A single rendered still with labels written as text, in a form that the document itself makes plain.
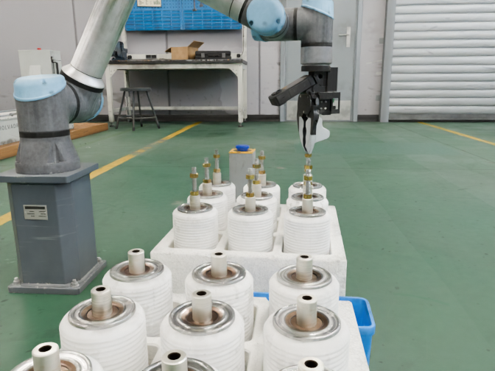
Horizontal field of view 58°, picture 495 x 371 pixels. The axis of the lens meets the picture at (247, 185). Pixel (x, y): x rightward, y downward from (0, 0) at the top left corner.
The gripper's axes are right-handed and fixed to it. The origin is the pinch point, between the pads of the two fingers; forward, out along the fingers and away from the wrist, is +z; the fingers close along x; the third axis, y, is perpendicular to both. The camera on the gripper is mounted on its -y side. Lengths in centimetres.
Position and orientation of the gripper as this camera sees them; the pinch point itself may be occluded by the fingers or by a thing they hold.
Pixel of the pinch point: (306, 148)
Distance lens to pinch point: 113.1
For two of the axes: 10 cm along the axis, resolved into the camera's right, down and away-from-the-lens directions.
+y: 9.4, -0.8, 3.2
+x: -3.3, -2.1, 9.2
